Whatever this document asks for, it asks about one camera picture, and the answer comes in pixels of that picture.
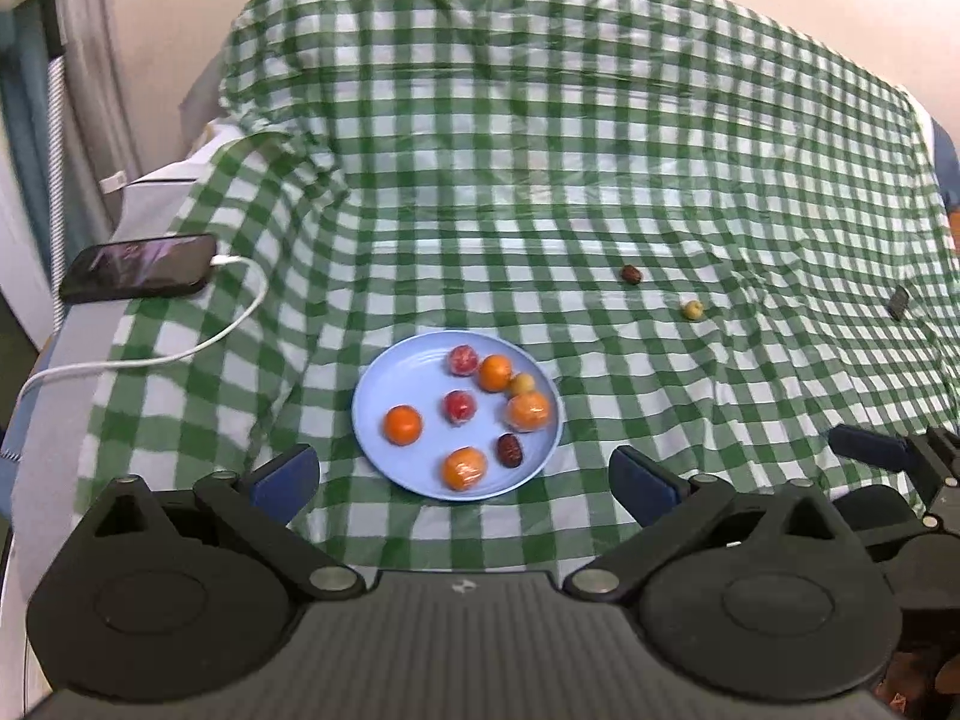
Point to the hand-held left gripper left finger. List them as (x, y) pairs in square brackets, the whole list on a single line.
[(285, 484)]

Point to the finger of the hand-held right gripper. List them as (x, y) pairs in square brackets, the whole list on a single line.
[(881, 511), (870, 446)]

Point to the black smartphone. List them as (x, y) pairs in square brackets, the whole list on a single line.
[(135, 266)]

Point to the yellow green round fruit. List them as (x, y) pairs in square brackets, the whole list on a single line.
[(692, 309), (523, 384)]

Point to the green white checkered cloth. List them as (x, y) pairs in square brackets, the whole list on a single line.
[(525, 165)]

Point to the light blue plate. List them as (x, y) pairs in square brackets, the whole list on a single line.
[(416, 379)]

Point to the grey white curtain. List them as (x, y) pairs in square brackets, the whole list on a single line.
[(90, 90)]

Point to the small black object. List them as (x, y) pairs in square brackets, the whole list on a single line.
[(898, 303)]

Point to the teal curtain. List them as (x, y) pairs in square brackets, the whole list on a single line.
[(30, 127)]

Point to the small red fruit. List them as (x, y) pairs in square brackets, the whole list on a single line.
[(460, 406)]

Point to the dark red date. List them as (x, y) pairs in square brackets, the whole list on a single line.
[(509, 451), (631, 274)]

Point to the blue grey object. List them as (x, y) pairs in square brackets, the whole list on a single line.
[(948, 165)]

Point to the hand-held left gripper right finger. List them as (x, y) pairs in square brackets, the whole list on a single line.
[(643, 484)]

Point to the grey bed sheet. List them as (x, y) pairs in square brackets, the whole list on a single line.
[(71, 330)]

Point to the plastic mandarin orange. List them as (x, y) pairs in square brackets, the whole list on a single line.
[(464, 468), (529, 411)]

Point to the white bedding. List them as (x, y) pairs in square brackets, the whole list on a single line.
[(165, 169)]

